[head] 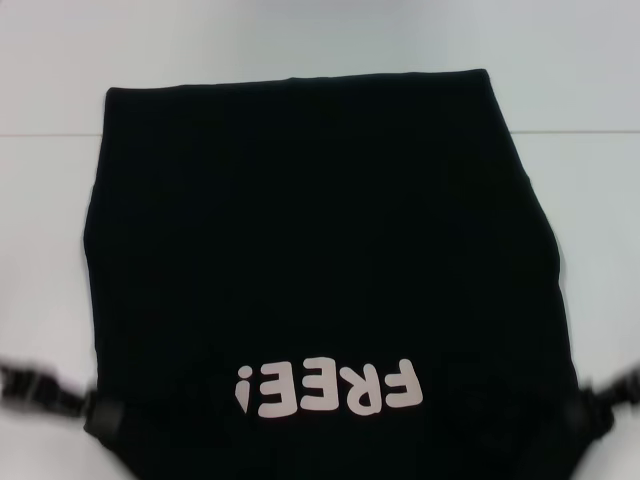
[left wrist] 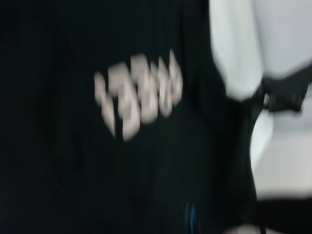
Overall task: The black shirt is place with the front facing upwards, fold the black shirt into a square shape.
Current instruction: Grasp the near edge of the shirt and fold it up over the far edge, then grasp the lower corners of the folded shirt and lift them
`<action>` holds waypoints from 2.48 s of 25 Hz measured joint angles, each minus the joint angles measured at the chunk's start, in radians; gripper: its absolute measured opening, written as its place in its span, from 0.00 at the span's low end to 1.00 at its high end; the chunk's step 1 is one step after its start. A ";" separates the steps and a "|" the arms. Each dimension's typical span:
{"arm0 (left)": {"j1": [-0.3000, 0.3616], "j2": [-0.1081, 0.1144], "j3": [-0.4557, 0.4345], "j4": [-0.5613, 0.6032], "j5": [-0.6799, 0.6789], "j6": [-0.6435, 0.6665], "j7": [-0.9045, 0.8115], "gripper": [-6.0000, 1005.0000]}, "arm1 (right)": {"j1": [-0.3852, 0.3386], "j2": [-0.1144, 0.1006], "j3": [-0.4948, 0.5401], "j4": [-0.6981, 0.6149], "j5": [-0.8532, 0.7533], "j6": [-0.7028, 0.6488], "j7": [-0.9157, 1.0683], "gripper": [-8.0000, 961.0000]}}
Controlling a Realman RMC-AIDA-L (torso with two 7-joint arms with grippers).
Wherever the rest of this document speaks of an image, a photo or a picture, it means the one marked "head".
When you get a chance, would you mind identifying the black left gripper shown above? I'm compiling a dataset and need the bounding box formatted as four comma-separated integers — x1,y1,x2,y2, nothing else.
0,353,125,440

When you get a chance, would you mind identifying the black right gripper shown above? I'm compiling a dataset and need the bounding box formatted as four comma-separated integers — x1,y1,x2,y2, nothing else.
574,358,640,429

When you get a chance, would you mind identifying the black shirt with FREE! print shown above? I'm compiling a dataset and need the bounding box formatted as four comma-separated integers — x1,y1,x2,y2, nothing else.
82,68,617,480

